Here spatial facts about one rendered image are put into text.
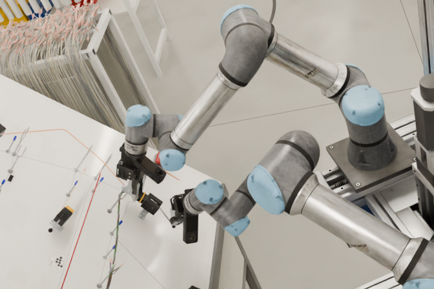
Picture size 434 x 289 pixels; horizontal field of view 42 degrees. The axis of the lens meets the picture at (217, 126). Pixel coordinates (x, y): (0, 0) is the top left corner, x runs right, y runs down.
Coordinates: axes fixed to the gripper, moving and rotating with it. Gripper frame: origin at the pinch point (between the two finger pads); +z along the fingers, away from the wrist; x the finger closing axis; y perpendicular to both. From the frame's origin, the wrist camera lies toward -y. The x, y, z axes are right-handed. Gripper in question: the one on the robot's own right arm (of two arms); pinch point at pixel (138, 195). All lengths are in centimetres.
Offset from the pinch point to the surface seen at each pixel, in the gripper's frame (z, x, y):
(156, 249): 13.0, 9.2, -11.4
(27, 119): -13.3, -5.2, 45.3
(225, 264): 42, -19, -32
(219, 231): 20.9, -15.5, -27.7
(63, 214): -6.5, 23.9, 15.0
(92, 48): -21, -50, 43
